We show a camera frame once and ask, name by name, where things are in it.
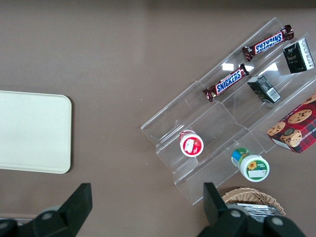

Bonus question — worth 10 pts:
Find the green lidded sunflower cup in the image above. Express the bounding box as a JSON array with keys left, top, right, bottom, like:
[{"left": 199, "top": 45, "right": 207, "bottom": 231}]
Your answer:
[{"left": 231, "top": 147, "right": 270, "bottom": 183}]

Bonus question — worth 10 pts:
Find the clear acrylic tiered display stand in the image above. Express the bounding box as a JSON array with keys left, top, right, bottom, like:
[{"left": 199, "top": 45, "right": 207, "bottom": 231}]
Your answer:
[{"left": 140, "top": 17, "right": 316, "bottom": 205}]

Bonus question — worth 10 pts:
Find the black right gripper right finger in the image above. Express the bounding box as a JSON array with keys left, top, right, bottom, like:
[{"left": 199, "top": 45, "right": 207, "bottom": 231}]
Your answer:
[{"left": 197, "top": 182, "right": 307, "bottom": 237}]

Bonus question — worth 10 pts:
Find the cream plastic tray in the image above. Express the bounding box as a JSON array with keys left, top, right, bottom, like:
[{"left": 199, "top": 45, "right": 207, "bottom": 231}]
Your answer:
[{"left": 0, "top": 90, "right": 73, "bottom": 174}]

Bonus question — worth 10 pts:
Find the Snickers chocolate bar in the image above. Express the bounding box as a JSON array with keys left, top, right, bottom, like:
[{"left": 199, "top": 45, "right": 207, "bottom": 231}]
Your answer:
[
  {"left": 241, "top": 24, "right": 295, "bottom": 62},
  {"left": 202, "top": 63, "right": 250, "bottom": 102}
]

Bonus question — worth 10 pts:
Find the foil wrapped sandwich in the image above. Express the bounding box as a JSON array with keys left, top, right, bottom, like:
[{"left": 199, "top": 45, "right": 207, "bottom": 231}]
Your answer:
[{"left": 236, "top": 202, "right": 281, "bottom": 223}]

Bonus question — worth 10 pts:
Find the red lidded yogurt cup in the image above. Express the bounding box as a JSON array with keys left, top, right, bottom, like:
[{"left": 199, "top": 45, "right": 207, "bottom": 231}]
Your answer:
[{"left": 179, "top": 129, "right": 204, "bottom": 158}]

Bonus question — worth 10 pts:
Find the large dark green drink carton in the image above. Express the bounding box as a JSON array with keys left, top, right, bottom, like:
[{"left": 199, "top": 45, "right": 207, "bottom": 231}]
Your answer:
[{"left": 282, "top": 38, "right": 316, "bottom": 74}]

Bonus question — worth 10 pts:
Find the red tartan cookie box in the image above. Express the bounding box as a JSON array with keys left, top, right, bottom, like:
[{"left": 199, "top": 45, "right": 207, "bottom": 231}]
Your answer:
[{"left": 267, "top": 91, "right": 316, "bottom": 154}]

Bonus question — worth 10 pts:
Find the woven wicker basket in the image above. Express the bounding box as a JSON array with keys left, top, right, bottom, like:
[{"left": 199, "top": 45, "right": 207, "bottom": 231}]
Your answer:
[{"left": 222, "top": 187, "right": 286, "bottom": 217}]

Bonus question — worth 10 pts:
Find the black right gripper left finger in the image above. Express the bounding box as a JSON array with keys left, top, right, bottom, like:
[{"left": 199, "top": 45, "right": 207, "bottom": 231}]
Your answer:
[{"left": 0, "top": 183, "right": 93, "bottom": 237}]

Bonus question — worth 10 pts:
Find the small dark green drink carton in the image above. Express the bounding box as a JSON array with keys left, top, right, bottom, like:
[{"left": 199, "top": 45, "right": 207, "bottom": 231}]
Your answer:
[{"left": 247, "top": 75, "right": 282, "bottom": 104}]

